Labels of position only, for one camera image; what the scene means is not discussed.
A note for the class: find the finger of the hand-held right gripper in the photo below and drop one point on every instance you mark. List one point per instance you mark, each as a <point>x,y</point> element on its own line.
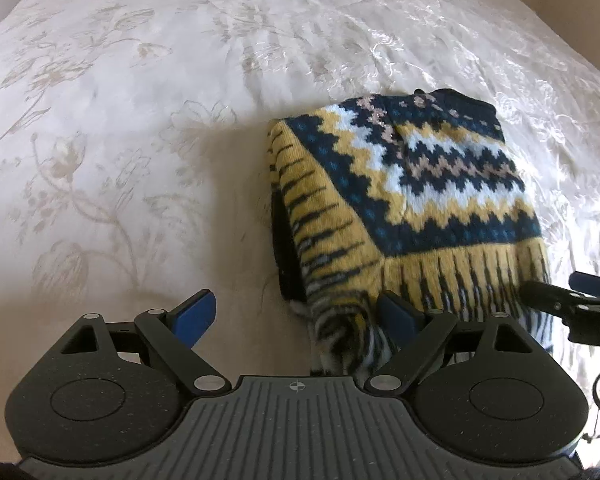
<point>545,295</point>
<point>595,282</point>

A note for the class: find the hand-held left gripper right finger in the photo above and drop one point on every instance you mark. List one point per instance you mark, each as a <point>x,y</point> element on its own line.
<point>396,318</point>

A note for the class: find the patterned knit sweater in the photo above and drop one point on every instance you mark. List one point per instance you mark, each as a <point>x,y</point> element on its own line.
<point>430,185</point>

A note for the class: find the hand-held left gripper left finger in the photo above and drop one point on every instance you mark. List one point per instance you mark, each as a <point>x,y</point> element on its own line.
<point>195,316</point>

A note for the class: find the white floral bedspread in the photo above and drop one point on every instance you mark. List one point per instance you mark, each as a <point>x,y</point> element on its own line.
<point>130,110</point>

